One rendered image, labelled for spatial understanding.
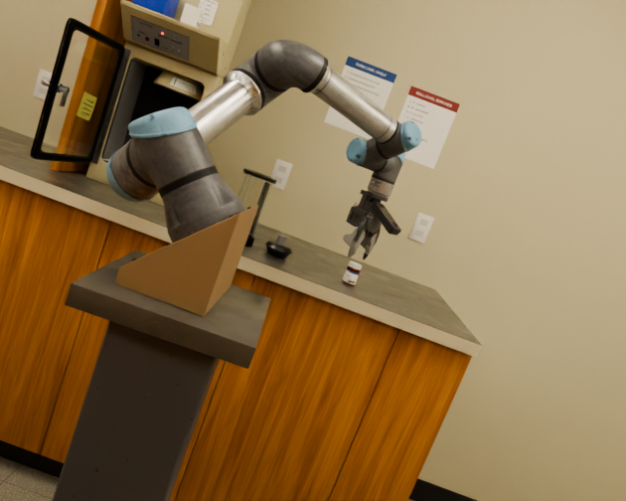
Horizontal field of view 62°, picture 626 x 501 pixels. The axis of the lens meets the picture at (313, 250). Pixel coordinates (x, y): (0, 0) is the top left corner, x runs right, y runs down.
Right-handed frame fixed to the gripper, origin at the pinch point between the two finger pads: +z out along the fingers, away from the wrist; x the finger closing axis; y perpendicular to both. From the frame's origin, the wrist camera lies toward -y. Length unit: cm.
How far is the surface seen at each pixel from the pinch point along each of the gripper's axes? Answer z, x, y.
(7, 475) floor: 103, 60, 54
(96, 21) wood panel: -39, 59, 83
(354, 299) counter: 10.0, 11.5, -11.0
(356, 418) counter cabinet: 45.2, 0.3, -20.5
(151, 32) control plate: -42, 47, 72
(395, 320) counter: 11.5, 3.2, -21.6
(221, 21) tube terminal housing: -54, 31, 62
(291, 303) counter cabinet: 18.4, 19.2, 3.7
